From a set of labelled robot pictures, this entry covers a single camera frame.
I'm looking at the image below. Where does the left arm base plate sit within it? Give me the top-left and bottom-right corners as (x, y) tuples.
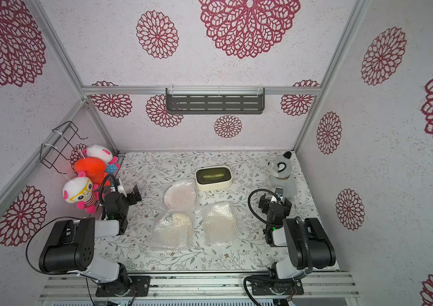
(95, 275), (151, 298)

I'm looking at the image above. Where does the bubble wrap sheet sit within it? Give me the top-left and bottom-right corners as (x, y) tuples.
(202, 201), (241, 246)

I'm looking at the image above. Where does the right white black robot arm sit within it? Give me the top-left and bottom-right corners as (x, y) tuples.
(258, 195), (336, 280)

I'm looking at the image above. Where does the left bubble wrapped plate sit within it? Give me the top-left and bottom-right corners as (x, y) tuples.
(149, 210), (195, 251)

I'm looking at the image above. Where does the pink plate in bubble wrap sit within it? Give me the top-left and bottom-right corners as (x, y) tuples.
(163, 179), (198, 211)

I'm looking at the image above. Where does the grey metal wall shelf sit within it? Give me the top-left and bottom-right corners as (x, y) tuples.
(165, 87), (266, 115)

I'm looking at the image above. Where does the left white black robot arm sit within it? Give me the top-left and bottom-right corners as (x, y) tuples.
(39, 186), (142, 297)

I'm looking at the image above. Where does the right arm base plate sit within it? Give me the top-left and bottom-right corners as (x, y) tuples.
(248, 275), (304, 296)

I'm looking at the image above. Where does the cream box with dark lid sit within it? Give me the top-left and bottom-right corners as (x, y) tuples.
(195, 165), (234, 191)

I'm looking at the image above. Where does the white pink plush top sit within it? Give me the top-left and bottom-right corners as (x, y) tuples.
(81, 145), (120, 174)

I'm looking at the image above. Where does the red octopus plush toy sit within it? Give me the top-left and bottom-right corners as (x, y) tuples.
(74, 157), (108, 186)

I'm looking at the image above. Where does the white plush with yellow glasses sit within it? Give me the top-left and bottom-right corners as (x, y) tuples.
(62, 172), (99, 214)

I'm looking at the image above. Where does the black wire wall basket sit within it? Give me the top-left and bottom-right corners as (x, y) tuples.
(39, 121), (88, 175)

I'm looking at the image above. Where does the grey raccoon plush toy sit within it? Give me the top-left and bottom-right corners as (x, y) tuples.
(267, 151), (297, 200)

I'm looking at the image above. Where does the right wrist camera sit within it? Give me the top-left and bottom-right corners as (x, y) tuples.
(274, 187), (284, 202)

